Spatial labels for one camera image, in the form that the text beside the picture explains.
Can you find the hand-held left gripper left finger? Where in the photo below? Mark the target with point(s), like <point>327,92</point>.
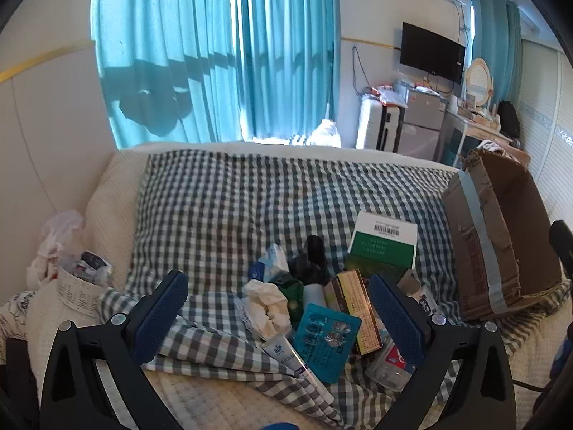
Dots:
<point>165,318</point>

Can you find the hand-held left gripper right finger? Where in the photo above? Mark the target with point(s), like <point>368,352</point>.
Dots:
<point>396,322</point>

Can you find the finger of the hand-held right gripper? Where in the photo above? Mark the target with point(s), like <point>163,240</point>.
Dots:
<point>563,246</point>

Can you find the white packet with black print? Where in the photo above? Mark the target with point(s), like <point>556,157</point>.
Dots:
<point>423,298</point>

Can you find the gold and brown box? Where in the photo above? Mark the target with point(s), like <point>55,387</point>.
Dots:
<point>358,309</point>

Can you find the brown cardboard box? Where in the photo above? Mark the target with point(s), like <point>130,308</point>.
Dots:
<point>528,215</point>

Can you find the teal blister pack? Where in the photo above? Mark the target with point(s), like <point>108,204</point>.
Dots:
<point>324,342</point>

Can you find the green and white medicine box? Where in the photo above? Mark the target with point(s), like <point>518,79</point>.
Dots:
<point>385,242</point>

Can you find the pale grey tube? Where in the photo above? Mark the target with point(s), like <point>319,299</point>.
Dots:
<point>313,300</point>

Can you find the white tissue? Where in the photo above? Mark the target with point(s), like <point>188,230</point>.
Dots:
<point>266,307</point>

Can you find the green packet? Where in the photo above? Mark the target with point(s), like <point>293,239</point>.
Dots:
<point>295,298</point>

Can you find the black cylindrical container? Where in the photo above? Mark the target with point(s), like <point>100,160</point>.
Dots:
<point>313,260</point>

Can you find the white squeeze tube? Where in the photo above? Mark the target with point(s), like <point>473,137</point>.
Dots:
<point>286,356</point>

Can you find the blue and white tissue packet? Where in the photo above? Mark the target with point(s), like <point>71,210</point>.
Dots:
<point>271,264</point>

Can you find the dark snack packet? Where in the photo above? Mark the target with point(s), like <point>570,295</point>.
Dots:
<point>92,266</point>

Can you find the white paper receipt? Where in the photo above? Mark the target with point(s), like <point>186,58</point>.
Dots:
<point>76,293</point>

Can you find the checkered blanket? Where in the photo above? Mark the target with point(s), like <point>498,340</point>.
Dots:
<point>224,197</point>

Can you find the crumpled plastic bag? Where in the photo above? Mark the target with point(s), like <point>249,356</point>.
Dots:
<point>51,246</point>

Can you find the white wardrobe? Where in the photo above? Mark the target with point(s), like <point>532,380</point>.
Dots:
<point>548,112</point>

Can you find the black bag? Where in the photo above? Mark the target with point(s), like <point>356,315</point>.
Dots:
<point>509,118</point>

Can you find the white dressing table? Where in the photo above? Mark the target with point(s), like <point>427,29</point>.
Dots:
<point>461,139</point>

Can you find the oval white mirror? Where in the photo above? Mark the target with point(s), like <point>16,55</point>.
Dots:
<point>478,81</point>

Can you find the grey mini fridge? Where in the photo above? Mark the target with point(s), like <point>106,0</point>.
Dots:
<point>423,121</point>

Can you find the white plastic bag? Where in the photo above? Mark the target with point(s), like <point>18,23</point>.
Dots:
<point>327,133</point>

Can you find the white suitcase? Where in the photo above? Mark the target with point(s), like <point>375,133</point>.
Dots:
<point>374,121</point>

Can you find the narrow teal curtain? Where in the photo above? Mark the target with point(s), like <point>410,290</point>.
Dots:
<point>492,36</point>

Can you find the teal window curtain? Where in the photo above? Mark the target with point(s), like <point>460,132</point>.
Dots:
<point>215,53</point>

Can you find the black wall television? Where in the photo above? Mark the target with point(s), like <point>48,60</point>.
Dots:
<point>432,51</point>

